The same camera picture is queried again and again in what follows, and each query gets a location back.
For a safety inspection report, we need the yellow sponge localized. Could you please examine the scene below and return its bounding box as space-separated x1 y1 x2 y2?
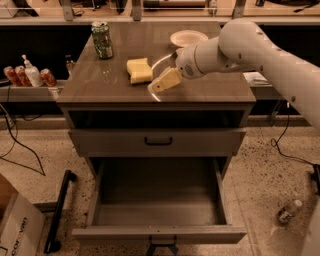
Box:
127 58 153 84

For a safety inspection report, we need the red soda can left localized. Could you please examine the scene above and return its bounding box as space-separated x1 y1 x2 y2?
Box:
3 66 21 86

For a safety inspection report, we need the white folded cloth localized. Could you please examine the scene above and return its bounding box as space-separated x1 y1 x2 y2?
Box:
243 72 269 85

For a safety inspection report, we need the black bar on floor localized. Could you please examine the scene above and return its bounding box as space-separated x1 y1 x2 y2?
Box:
44 170 77 254

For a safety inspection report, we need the red soda can middle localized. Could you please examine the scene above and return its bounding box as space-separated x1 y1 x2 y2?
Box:
15 65 31 86

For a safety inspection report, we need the small glass bottle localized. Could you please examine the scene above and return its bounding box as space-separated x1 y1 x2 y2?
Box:
65 55 75 75

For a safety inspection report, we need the open bottom drawer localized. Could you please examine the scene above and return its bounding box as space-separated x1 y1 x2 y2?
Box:
73 157 246 245

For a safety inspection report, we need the white pump bottle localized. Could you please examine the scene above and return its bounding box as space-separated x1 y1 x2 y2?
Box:
22 55 43 87

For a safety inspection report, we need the grey drawer cabinet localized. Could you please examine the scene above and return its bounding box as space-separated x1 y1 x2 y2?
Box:
55 21 257 245

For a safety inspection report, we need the red soda can right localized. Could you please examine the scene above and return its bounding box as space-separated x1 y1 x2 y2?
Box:
40 68 57 87

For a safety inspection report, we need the black cable right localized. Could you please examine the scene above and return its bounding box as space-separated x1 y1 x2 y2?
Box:
269 99 316 166

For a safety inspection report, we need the white bowl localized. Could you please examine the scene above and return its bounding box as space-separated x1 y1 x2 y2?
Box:
170 30 208 48

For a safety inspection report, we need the black cable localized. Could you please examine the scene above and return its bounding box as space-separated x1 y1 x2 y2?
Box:
269 99 316 166
0 103 47 177

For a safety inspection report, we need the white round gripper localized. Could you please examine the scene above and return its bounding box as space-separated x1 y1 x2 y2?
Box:
148 45 203 93

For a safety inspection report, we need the cardboard box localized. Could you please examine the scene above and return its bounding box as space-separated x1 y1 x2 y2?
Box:
0 175 45 256

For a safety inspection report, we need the plastic bottle on floor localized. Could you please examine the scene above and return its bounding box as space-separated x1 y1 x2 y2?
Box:
277 199 303 224

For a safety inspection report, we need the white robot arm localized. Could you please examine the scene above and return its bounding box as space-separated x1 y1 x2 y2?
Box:
148 18 320 129

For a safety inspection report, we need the red soda can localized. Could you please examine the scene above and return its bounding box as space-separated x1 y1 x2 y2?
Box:
15 65 31 86
40 68 57 87
3 66 21 86

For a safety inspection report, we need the green soda can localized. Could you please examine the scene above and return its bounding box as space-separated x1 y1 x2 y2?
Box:
91 21 113 59

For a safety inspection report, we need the black cable left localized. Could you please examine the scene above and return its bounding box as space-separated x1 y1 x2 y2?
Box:
0 103 47 177

